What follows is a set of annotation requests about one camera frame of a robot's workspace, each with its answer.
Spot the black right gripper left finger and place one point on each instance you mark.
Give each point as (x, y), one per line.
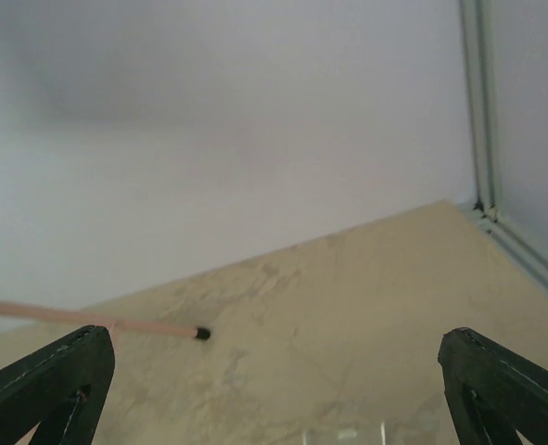
(59, 391)

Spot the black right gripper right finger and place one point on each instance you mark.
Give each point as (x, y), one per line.
(494, 395)

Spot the clear plastic metronome cover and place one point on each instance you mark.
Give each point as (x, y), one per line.
(344, 433)

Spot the pink music stand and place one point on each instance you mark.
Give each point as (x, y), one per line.
(44, 314)

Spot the aluminium right corner frame post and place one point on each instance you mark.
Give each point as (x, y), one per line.
(487, 211)

